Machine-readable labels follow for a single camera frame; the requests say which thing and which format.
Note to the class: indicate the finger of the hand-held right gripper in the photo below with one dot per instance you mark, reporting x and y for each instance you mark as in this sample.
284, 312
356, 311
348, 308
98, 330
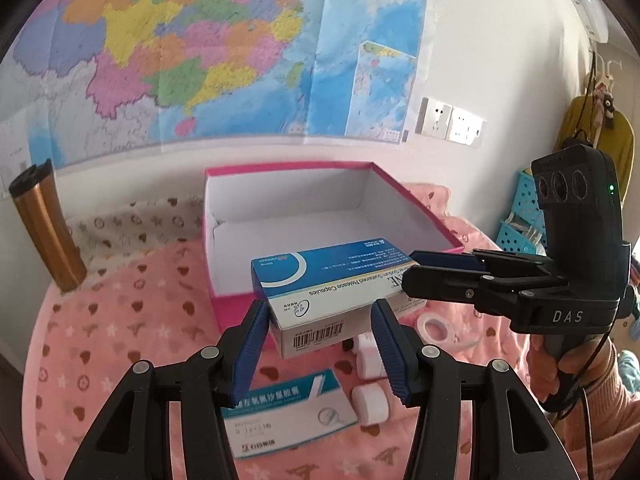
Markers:
450, 287
440, 258

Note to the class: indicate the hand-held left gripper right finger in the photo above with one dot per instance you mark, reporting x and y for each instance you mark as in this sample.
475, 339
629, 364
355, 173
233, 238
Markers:
387, 352

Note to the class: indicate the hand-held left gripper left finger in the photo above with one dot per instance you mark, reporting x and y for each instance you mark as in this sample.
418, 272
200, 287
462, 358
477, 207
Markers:
250, 347

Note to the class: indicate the teal and white medicine box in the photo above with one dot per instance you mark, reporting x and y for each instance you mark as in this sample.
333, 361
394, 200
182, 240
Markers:
280, 410

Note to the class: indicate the blue and white medicine box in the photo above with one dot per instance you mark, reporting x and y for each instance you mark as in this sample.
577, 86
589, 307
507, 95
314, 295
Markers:
325, 280

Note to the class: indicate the pink cardboard box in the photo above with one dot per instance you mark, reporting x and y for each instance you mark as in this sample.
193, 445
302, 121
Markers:
300, 195

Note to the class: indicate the person's right forearm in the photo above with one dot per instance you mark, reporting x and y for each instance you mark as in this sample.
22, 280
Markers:
610, 420

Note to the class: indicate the person's right hand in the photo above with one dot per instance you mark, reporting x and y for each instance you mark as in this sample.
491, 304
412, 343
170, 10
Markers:
585, 365

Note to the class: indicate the white plastic bottle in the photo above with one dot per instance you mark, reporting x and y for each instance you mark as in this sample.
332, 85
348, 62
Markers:
367, 360

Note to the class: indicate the white tape roll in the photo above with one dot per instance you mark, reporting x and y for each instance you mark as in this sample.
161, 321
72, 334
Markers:
435, 331

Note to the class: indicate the white bottle caps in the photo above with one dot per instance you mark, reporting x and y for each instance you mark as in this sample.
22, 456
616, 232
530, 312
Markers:
370, 404

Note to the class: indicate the blue plastic basket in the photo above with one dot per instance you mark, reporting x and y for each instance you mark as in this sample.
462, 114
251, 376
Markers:
520, 220

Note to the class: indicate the yellow hanging garment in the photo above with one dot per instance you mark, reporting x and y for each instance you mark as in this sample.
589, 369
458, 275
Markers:
580, 120

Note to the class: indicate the pink patterned blanket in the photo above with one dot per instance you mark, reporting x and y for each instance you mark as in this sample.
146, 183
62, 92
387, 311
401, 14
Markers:
125, 320

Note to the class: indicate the hanging plush toy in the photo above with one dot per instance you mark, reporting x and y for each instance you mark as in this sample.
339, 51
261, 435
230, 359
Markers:
607, 102

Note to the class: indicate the gold thermos bottle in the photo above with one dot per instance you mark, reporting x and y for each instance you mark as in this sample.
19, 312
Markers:
47, 230

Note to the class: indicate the white air conditioner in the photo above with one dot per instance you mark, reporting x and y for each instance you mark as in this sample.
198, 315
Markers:
590, 5

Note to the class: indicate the colourful wall map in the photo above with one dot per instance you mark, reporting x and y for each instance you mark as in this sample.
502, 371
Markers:
200, 50

